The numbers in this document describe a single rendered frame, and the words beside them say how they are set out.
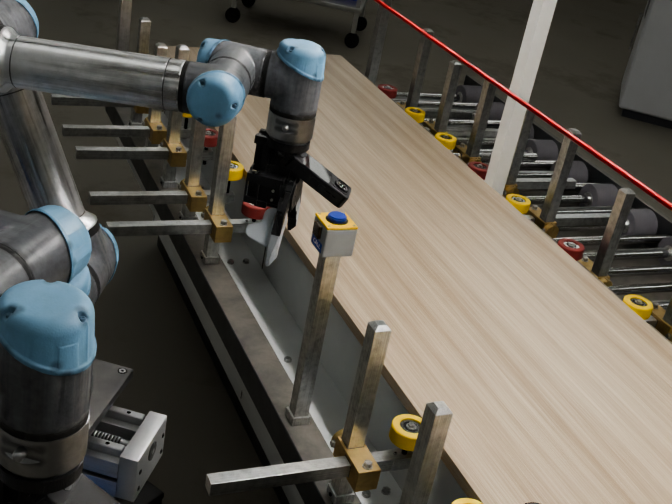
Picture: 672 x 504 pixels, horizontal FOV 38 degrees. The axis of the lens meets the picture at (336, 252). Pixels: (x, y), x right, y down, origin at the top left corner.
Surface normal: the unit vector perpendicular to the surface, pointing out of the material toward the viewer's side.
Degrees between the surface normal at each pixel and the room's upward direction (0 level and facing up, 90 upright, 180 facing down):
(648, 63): 90
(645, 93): 90
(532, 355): 0
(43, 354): 88
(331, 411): 0
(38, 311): 1
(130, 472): 90
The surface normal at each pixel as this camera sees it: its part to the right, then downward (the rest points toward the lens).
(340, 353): -0.91, 0.04
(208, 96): -0.08, 0.45
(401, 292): 0.18, -0.87
